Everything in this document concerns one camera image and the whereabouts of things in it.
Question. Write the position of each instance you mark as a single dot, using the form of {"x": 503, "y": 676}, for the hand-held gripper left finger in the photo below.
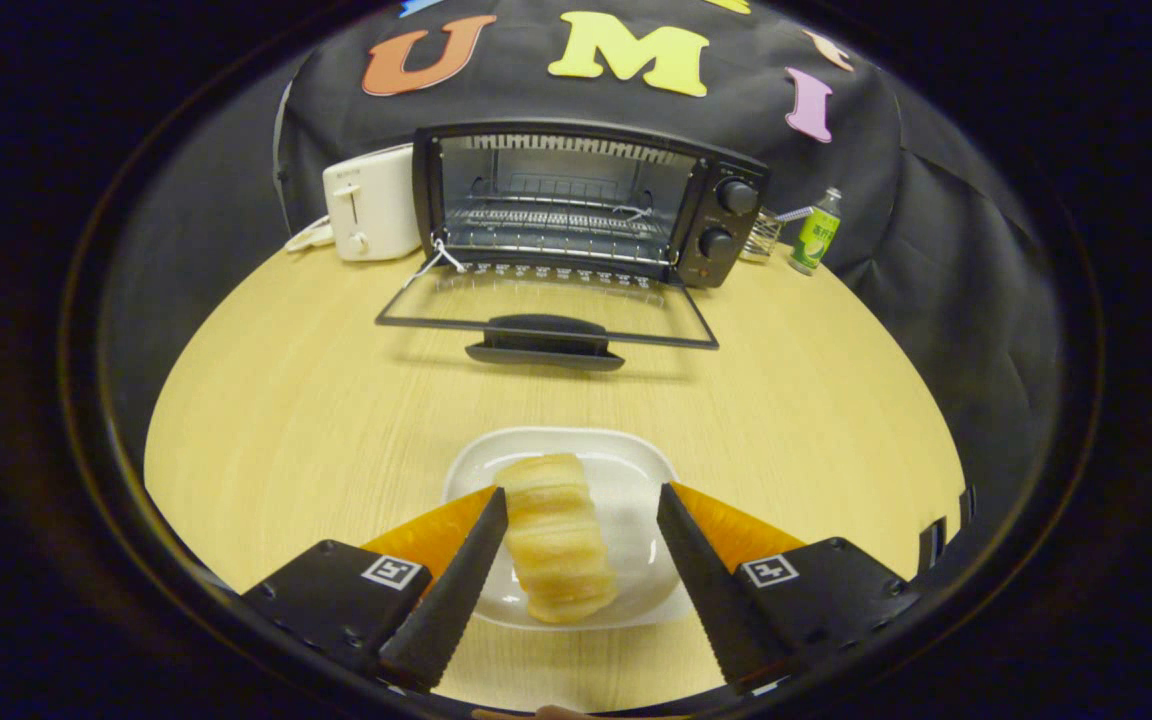
{"x": 451, "y": 600}

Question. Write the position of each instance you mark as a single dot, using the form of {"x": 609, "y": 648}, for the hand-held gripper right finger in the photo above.
{"x": 721, "y": 600}

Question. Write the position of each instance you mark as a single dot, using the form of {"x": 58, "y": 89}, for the yellow bread roll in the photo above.
{"x": 556, "y": 540}

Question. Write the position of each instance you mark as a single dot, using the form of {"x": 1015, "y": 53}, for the black toaster oven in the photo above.
{"x": 731, "y": 235}

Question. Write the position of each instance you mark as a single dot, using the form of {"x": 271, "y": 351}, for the white pop-up toaster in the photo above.
{"x": 376, "y": 205}

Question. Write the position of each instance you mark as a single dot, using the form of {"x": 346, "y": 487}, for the white rectangular plate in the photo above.
{"x": 626, "y": 480}

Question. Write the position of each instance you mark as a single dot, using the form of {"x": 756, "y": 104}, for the green drink bottle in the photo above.
{"x": 816, "y": 235}

